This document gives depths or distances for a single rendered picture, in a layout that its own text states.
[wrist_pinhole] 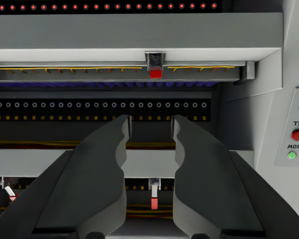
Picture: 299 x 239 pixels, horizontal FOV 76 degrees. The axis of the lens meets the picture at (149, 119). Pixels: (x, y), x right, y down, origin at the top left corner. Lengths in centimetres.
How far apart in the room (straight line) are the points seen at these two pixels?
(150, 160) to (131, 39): 18
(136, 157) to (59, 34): 21
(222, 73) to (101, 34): 19
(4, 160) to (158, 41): 31
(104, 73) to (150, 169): 17
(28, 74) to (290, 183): 47
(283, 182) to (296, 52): 20
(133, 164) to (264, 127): 21
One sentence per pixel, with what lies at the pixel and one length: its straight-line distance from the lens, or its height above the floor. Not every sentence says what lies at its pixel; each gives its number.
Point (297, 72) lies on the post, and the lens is 32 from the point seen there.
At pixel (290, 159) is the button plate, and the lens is 37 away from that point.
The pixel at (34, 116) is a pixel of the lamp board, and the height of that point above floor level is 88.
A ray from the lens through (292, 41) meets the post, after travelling 31.
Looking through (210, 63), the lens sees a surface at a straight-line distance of 32.
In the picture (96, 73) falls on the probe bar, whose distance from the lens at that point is 34.
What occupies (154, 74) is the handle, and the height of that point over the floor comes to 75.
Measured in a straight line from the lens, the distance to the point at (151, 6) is 43.
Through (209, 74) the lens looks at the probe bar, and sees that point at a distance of 33.
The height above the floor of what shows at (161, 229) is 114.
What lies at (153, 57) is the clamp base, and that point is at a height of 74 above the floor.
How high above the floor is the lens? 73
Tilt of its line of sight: 21 degrees up
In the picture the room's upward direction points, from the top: 180 degrees clockwise
